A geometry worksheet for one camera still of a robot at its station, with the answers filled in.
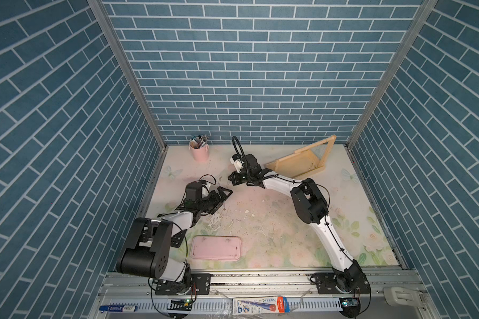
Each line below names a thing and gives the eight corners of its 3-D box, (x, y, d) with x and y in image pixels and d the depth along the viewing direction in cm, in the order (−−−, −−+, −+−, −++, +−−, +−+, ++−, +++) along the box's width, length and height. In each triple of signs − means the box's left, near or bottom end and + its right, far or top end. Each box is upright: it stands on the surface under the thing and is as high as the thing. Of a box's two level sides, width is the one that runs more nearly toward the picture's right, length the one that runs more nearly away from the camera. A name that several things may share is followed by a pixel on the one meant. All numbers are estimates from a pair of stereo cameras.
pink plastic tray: (190, 260, 81) (188, 258, 79) (194, 238, 87) (192, 235, 85) (240, 260, 81) (240, 258, 79) (241, 238, 87) (241, 235, 85)
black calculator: (169, 245, 85) (167, 243, 83) (177, 229, 90) (176, 227, 88) (178, 248, 84) (177, 246, 83) (186, 231, 89) (185, 230, 87)
